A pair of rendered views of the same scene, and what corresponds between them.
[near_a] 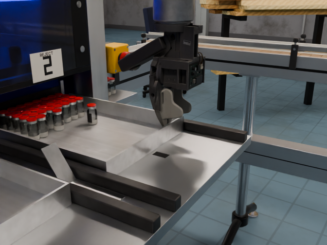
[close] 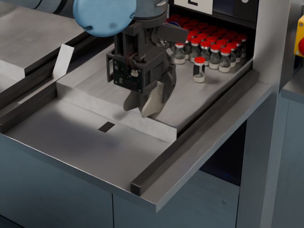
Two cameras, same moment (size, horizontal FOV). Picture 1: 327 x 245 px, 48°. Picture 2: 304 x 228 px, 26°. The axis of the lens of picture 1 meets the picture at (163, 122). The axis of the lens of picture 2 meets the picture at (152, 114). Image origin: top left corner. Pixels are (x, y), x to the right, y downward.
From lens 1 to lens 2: 124 cm
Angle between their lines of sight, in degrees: 81
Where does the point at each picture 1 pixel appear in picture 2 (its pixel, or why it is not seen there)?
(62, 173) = (58, 69)
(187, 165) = (78, 142)
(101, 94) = (267, 67)
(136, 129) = (178, 110)
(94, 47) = (267, 6)
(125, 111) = (220, 93)
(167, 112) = (134, 98)
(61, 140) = not seen: hidden behind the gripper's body
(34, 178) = (47, 57)
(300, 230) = not seen: outside the picture
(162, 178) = (54, 126)
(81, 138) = not seen: hidden behind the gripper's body
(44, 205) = (6, 66)
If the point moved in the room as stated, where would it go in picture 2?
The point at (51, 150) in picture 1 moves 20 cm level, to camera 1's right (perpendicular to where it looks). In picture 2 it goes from (67, 50) to (48, 109)
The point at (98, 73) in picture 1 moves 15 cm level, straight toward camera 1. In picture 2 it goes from (266, 39) to (186, 44)
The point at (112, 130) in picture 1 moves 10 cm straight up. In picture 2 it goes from (177, 93) to (178, 46)
